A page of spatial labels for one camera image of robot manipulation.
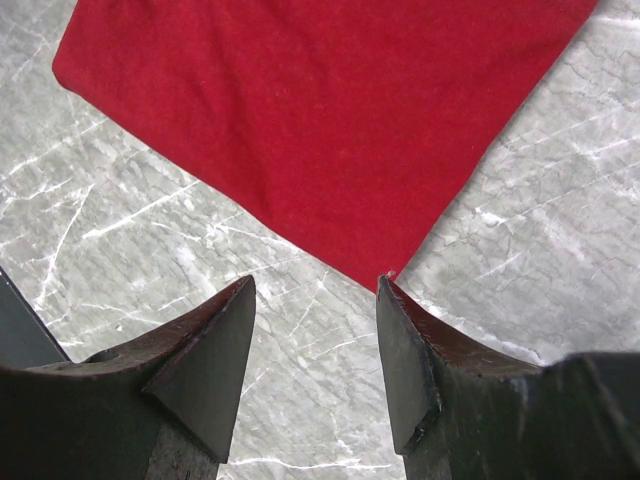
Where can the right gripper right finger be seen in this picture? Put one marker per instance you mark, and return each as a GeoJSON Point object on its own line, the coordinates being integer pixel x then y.
{"type": "Point", "coordinates": [461, 410]}

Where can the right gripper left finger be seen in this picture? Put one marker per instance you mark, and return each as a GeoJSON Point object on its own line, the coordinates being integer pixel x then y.
{"type": "Point", "coordinates": [160, 406]}

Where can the red t shirt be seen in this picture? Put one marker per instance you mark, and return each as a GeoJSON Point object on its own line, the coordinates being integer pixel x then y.
{"type": "Point", "coordinates": [347, 127]}

